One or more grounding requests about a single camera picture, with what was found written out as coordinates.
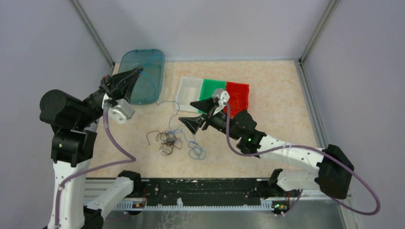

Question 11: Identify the blue cable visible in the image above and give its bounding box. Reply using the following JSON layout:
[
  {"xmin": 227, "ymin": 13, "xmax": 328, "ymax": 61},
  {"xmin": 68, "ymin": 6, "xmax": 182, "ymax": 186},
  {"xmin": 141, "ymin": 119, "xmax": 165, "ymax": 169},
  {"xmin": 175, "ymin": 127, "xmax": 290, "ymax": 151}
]
[
  {"xmin": 168, "ymin": 126, "xmax": 206, "ymax": 161},
  {"xmin": 139, "ymin": 55, "xmax": 181, "ymax": 132}
]

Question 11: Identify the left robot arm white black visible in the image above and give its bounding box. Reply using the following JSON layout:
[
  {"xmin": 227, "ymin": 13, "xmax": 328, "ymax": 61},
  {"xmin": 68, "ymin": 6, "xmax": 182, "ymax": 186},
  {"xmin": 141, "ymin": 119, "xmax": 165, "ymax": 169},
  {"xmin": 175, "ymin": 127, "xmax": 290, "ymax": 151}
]
[{"xmin": 40, "ymin": 65, "xmax": 144, "ymax": 229}]

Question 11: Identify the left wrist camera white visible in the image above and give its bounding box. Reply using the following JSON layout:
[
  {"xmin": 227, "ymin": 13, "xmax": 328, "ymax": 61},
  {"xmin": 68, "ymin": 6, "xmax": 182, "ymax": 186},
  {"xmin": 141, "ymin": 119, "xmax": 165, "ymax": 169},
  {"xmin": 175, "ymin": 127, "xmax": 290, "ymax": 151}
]
[{"xmin": 102, "ymin": 94, "xmax": 135, "ymax": 126}]

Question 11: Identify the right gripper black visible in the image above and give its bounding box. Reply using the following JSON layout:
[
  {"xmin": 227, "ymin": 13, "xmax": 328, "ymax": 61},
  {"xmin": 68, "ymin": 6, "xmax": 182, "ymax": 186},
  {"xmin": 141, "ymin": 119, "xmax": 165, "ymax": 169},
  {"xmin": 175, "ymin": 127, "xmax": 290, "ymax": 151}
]
[{"xmin": 179, "ymin": 97, "xmax": 241, "ymax": 141}]

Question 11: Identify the teal transparent plastic tray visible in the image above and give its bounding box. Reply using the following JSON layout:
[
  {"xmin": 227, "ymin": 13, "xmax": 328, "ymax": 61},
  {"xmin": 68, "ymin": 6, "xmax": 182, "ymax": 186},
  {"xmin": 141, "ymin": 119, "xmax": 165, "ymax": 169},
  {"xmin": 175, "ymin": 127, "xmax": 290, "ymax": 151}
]
[{"xmin": 118, "ymin": 49, "xmax": 165, "ymax": 105}]

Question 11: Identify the red plastic bin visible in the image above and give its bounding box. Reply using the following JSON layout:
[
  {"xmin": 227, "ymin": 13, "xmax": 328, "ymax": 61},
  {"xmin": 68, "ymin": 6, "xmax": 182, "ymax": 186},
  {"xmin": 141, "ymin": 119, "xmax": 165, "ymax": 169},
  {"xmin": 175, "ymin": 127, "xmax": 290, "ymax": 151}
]
[{"xmin": 225, "ymin": 82, "xmax": 250, "ymax": 118}]

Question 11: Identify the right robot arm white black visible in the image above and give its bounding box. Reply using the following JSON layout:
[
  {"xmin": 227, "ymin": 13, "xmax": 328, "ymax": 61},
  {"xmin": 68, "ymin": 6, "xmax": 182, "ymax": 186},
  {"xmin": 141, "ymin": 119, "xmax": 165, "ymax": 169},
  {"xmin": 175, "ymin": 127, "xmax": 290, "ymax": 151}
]
[{"xmin": 179, "ymin": 98, "xmax": 354, "ymax": 199}]

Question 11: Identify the white plastic bin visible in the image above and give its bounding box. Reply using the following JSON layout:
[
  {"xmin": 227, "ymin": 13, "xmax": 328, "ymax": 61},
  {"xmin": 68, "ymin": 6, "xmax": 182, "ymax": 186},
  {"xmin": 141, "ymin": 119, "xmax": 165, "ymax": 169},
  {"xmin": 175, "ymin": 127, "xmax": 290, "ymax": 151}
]
[{"xmin": 175, "ymin": 77, "xmax": 203, "ymax": 113}]

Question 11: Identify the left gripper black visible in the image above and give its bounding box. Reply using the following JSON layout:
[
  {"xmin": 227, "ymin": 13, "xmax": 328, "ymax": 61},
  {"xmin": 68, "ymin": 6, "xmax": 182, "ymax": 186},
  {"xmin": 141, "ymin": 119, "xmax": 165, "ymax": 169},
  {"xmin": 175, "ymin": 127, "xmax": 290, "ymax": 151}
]
[{"xmin": 75, "ymin": 65, "xmax": 144, "ymax": 128}]

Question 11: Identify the orange cable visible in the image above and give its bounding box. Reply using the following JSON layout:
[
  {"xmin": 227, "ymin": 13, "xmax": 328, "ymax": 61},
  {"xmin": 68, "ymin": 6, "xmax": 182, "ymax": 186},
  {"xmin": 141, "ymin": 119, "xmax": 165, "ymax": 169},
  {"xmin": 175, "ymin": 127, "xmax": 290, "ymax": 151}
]
[{"xmin": 229, "ymin": 91, "xmax": 248, "ymax": 110}]

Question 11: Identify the white cable duct strip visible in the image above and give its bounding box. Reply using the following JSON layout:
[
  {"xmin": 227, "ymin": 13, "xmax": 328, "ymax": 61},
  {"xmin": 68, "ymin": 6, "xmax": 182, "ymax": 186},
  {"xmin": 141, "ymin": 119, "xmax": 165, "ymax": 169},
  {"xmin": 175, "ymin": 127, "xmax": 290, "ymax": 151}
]
[{"xmin": 113, "ymin": 199, "xmax": 289, "ymax": 212}]

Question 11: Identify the green plastic bin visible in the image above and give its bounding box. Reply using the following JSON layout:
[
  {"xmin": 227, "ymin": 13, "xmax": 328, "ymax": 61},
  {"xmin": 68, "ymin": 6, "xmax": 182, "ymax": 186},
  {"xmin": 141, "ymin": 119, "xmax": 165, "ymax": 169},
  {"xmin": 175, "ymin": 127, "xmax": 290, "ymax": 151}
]
[{"xmin": 199, "ymin": 79, "xmax": 226, "ymax": 100}]

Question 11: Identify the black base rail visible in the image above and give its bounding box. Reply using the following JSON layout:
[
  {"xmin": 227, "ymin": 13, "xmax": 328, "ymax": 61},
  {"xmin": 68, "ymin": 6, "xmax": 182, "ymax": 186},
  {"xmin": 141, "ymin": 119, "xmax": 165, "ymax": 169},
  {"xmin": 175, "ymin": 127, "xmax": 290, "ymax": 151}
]
[{"xmin": 128, "ymin": 178, "xmax": 288, "ymax": 207}]

